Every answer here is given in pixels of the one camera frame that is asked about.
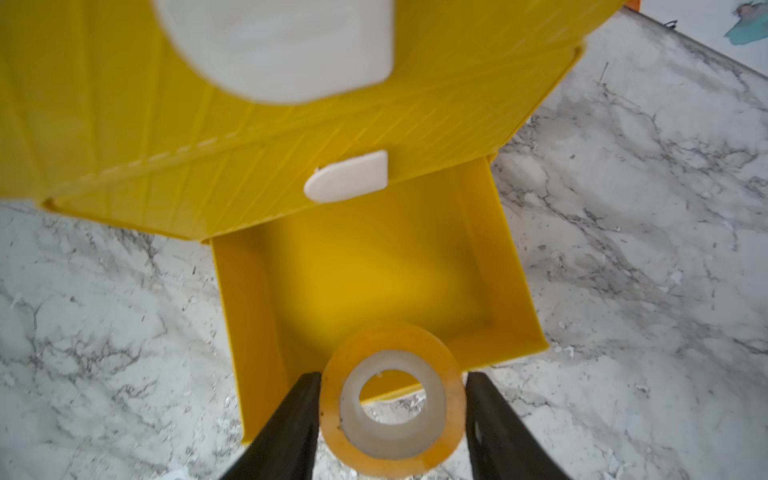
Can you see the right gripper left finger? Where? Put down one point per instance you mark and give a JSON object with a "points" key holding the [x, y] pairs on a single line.
{"points": [[285, 448]]}

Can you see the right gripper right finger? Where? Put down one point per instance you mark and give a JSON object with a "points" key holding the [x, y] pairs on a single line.
{"points": [[500, 445]]}

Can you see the orange tape roll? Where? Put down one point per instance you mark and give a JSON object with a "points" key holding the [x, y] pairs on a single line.
{"points": [[392, 450]]}

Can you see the yellow top drawer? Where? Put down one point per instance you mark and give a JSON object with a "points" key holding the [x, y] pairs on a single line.
{"points": [[93, 93]]}

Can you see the yellow drawer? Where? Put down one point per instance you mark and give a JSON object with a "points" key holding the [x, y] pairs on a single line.
{"points": [[93, 93], [435, 252], [262, 180]]}

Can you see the yellow bottom drawer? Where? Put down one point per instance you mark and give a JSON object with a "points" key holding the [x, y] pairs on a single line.
{"points": [[435, 252]]}

